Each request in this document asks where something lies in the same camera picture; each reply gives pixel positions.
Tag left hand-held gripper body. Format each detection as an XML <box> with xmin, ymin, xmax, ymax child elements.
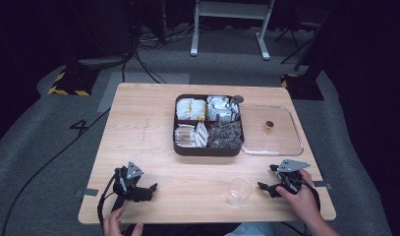
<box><xmin>112</xmin><ymin>161</ymin><xmax>155</xmax><ymax>203</ymax></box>

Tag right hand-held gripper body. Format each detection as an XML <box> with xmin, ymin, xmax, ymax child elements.
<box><xmin>269</xmin><ymin>159</ymin><xmax>312</xmax><ymax>195</ymax></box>

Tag clear plastic cup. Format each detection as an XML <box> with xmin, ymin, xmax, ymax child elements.
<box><xmin>226</xmin><ymin>176</ymin><xmax>254</xmax><ymax>207</ymax></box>

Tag person's right hand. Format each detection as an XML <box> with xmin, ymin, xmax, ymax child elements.
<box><xmin>274</xmin><ymin>168</ymin><xmax>320</xmax><ymax>227</ymax></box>

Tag person's left hand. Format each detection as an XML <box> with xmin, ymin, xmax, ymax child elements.
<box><xmin>102</xmin><ymin>206</ymin><xmax>144</xmax><ymax>236</ymax></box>

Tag clear lid with knob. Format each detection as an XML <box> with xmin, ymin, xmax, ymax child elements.
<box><xmin>239</xmin><ymin>104</ymin><xmax>305</xmax><ymax>157</ymax></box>

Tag grey tape strip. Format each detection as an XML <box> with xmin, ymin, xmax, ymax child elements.
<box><xmin>313</xmin><ymin>180</ymin><xmax>333</xmax><ymax>191</ymax></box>
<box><xmin>75</xmin><ymin>188</ymin><xmax>100</xmax><ymax>200</ymax></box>

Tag person's light blue clothing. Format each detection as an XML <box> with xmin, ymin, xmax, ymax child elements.
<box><xmin>224</xmin><ymin>221</ymin><xmax>276</xmax><ymax>236</ymax></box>

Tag pile of clear wrapped sticks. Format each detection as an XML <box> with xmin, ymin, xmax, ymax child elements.
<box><xmin>174</xmin><ymin>124</ymin><xmax>197</xmax><ymax>148</ymax></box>

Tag brown divided tray box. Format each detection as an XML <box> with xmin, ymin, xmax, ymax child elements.
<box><xmin>172</xmin><ymin>93</ymin><xmax>245</xmax><ymax>157</ymax></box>

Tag pile of dark packets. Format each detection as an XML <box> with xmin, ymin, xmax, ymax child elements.
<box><xmin>207</xmin><ymin>120</ymin><xmax>244</xmax><ymax>149</ymax></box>

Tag row of white paper sachets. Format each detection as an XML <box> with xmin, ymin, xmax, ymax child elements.
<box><xmin>194</xmin><ymin>121</ymin><xmax>209</xmax><ymax>148</ymax></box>

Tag black yellow striped stand base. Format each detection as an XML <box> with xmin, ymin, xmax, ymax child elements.
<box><xmin>47</xmin><ymin>64</ymin><xmax>101</xmax><ymax>97</ymax></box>
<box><xmin>280</xmin><ymin>73</ymin><xmax>325</xmax><ymax>101</ymax></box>

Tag pile of white yellow packets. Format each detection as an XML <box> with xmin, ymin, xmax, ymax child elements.
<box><xmin>176</xmin><ymin>97</ymin><xmax>208</xmax><ymax>121</ymax></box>

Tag pile of silver packets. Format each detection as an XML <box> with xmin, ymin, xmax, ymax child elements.
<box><xmin>206</xmin><ymin>95</ymin><xmax>240</xmax><ymax>123</ymax></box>

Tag black tripod stand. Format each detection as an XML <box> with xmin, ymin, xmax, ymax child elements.
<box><xmin>273</xmin><ymin>21</ymin><xmax>319</xmax><ymax>72</ymax></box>

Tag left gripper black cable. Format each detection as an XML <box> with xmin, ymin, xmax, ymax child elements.
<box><xmin>96</xmin><ymin>172</ymin><xmax>126</xmax><ymax>232</ymax></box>

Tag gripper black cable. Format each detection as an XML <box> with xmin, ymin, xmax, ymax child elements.
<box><xmin>96</xmin><ymin>172</ymin><xmax>126</xmax><ymax>232</ymax></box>
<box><xmin>302</xmin><ymin>181</ymin><xmax>321</xmax><ymax>212</ymax></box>

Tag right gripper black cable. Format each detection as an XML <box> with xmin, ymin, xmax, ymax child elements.
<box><xmin>302</xmin><ymin>181</ymin><xmax>321</xmax><ymax>212</ymax></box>

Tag long black floor cable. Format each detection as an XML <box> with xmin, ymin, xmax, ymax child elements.
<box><xmin>0</xmin><ymin>107</ymin><xmax>112</xmax><ymax>236</ymax></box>

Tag white metal desk frame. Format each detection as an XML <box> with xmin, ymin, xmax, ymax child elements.
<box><xmin>190</xmin><ymin>0</ymin><xmax>276</xmax><ymax>61</ymax></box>

